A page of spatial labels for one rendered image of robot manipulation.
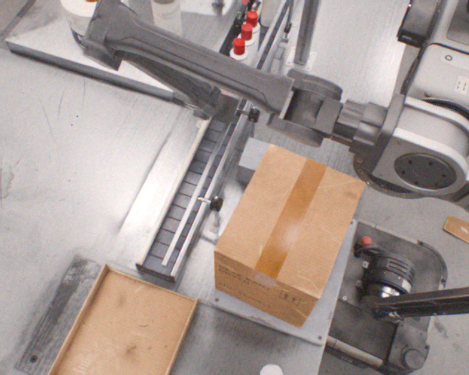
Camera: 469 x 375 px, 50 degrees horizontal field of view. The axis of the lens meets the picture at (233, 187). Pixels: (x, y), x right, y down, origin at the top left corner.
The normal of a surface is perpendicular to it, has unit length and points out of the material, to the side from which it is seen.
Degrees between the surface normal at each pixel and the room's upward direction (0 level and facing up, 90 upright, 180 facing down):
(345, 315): 0
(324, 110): 27
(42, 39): 0
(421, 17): 0
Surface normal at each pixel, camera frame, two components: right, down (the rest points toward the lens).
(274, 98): 0.07, 0.04
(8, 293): 0.02, -0.47
